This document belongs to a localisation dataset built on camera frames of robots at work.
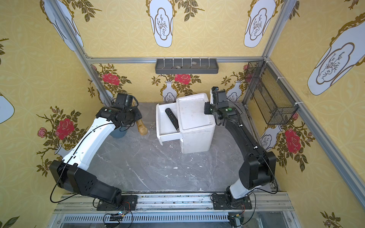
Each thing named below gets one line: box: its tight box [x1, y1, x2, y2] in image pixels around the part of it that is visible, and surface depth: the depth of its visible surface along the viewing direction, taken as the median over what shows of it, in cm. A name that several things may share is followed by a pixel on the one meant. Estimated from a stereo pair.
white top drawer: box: [155, 102, 183, 146], surface depth 89 cm
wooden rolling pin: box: [135, 118, 148, 136], surface depth 78 cm
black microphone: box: [164, 107, 180, 133], surface depth 90 cm
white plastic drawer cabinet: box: [176, 92, 217, 154], surface depth 83 cm
